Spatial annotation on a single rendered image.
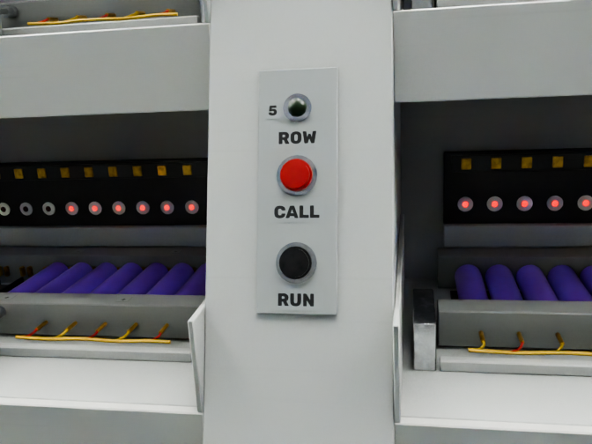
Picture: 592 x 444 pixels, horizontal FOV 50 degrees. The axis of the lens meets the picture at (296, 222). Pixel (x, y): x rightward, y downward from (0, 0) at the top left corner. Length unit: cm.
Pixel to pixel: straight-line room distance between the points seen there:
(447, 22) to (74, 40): 20
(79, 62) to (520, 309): 28
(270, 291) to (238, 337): 3
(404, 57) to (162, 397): 21
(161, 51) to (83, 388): 19
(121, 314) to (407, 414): 19
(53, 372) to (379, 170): 22
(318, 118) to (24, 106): 17
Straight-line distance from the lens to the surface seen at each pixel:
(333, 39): 33
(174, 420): 34
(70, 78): 38
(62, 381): 39
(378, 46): 33
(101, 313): 42
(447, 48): 33
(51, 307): 44
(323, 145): 31
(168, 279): 46
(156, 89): 36
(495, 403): 34
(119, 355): 40
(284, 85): 33
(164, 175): 51
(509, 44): 34
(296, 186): 31
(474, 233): 48
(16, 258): 56
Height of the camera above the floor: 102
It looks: 4 degrees up
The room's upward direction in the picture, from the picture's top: straight up
